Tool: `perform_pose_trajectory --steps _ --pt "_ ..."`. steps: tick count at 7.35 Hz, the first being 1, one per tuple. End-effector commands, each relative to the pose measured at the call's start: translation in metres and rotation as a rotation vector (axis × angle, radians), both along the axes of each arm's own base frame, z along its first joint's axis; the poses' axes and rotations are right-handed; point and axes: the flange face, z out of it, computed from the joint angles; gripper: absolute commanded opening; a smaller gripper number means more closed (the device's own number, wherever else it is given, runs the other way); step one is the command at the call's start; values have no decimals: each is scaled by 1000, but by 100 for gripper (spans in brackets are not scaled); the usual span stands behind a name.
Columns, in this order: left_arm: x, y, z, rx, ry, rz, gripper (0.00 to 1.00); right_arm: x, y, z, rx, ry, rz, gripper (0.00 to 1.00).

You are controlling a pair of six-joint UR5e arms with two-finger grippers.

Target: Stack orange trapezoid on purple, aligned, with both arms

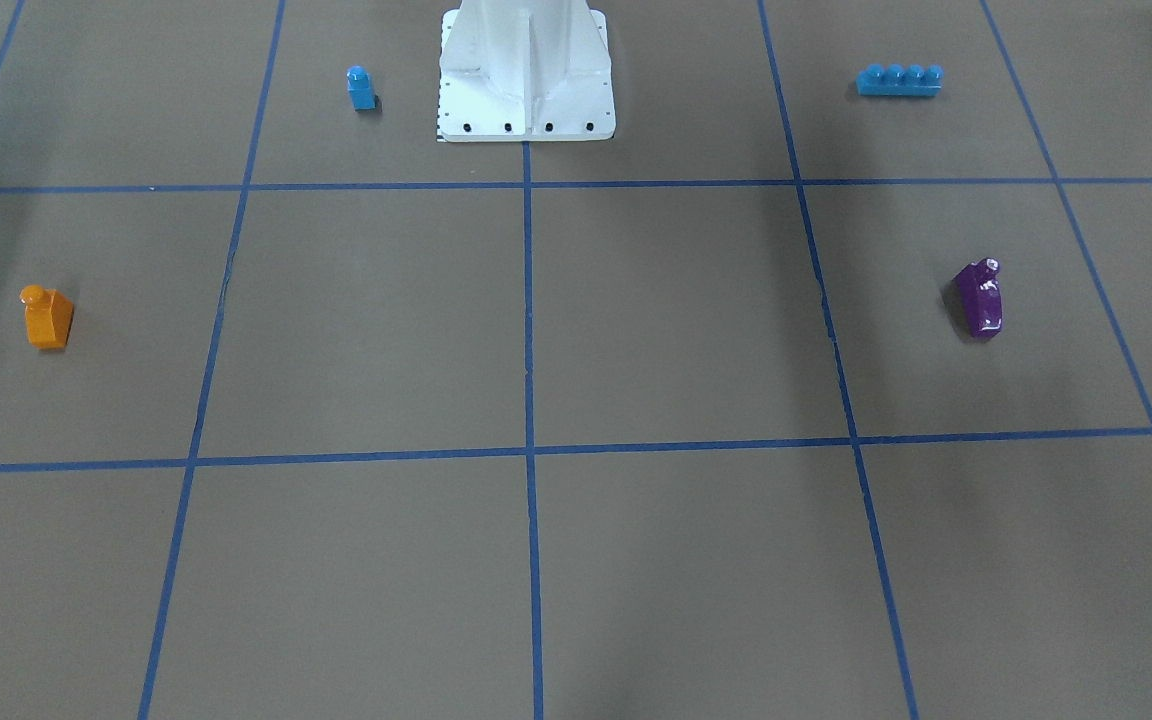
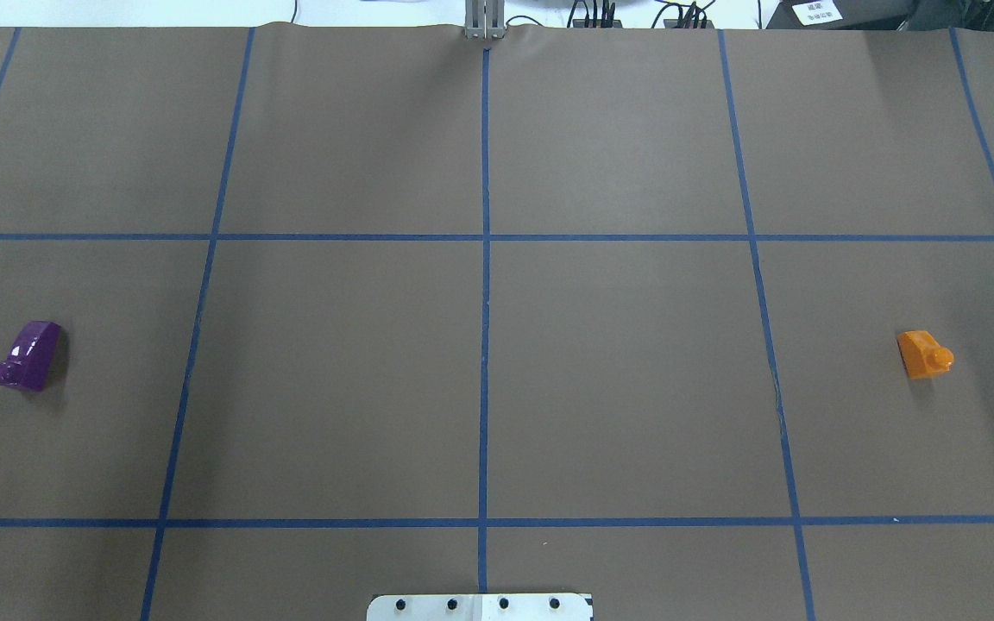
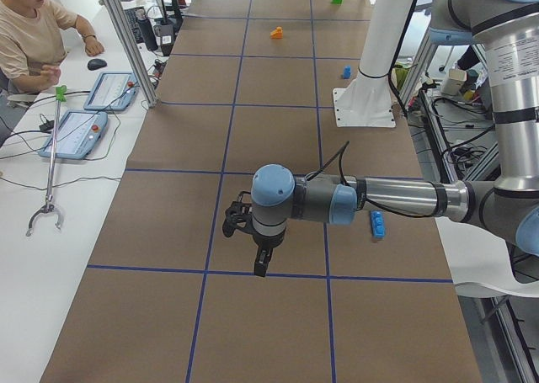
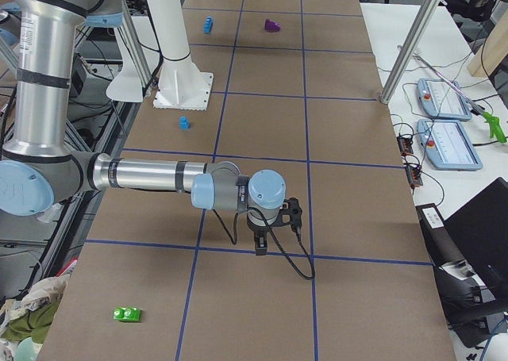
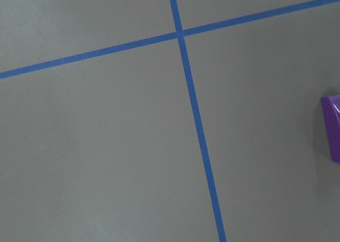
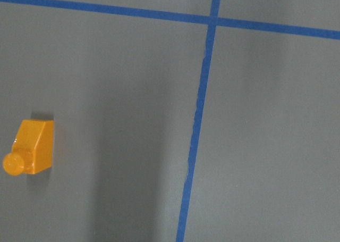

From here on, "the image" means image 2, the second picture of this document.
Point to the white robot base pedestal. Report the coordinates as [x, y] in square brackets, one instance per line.
[482, 606]

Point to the orange trapezoid block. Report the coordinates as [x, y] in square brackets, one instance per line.
[922, 356]

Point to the aluminium frame post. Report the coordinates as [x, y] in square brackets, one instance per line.
[484, 19]

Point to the purple trapezoid block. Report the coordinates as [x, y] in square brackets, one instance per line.
[27, 365]

